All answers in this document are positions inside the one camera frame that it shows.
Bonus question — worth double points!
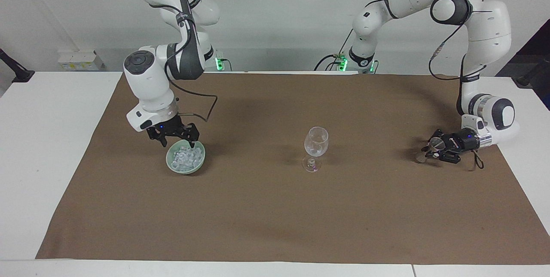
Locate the clear ice cubes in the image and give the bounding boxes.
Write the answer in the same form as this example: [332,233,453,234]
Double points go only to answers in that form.
[171,146,204,170]

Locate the white box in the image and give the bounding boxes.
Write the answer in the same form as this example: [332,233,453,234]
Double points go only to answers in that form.
[58,49,106,72]

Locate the clear wine glass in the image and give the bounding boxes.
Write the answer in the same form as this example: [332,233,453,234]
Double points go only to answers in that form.
[302,126,329,173]

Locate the small clear glass cup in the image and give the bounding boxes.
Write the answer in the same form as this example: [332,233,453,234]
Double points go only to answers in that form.
[414,136,448,164]

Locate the black stand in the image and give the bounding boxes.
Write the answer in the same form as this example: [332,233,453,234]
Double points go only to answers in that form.
[515,59,550,89]
[0,49,36,83]

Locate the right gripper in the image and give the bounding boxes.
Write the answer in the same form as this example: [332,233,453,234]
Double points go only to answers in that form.
[146,116,201,149]

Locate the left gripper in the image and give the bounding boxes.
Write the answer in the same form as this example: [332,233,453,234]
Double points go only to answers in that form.
[425,128,480,164]

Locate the green ceramic bowl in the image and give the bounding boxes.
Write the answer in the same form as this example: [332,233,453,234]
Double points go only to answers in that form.
[165,139,206,175]

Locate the black cable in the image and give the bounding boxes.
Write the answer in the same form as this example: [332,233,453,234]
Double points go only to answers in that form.
[428,9,493,82]
[165,54,218,123]
[313,28,354,72]
[470,148,485,170]

